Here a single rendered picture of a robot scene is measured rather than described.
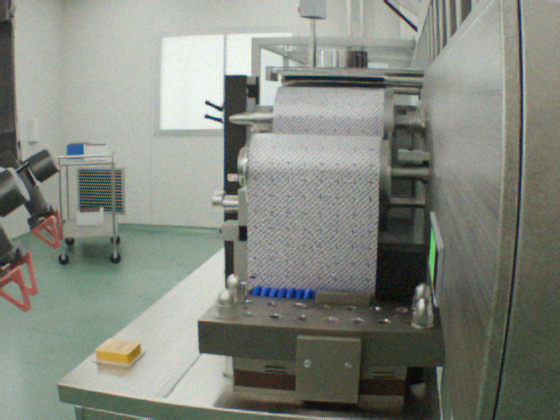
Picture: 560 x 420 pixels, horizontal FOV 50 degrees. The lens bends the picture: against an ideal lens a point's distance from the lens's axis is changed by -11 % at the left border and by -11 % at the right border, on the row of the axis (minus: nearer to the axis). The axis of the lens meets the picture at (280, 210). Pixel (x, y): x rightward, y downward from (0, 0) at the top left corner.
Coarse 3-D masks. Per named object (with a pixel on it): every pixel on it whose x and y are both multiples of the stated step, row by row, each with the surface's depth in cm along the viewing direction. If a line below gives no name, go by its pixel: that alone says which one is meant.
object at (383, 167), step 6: (384, 144) 120; (384, 150) 118; (384, 156) 118; (384, 162) 117; (384, 168) 117; (384, 174) 117; (384, 180) 118; (384, 186) 118; (384, 192) 119; (378, 198) 120; (384, 198) 120
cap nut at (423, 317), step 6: (420, 300) 102; (426, 300) 102; (420, 306) 102; (426, 306) 101; (414, 312) 103; (420, 312) 102; (426, 312) 101; (414, 318) 103; (420, 318) 102; (426, 318) 101; (432, 318) 102; (414, 324) 103; (420, 324) 102; (426, 324) 102; (432, 324) 102
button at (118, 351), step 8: (104, 344) 121; (112, 344) 121; (120, 344) 122; (128, 344) 122; (136, 344) 122; (96, 352) 118; (104, 352) 118; (112, 352) 118; (120, 352) 118; (128, 352) 118; (136, 352) 121; (104, 360) 118; (112, 360) 118; (120, 360) 117; (128, 360) 117
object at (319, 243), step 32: (256, 224) 122; (288, 224) 121; (320, 224) 120; (352, 224) 119; (256, 256) 123; (288, 256) 122; (320, 256) 121; (352, 256) 120; (288, 288) 123; (320, 288) 122; (352, 288) 121
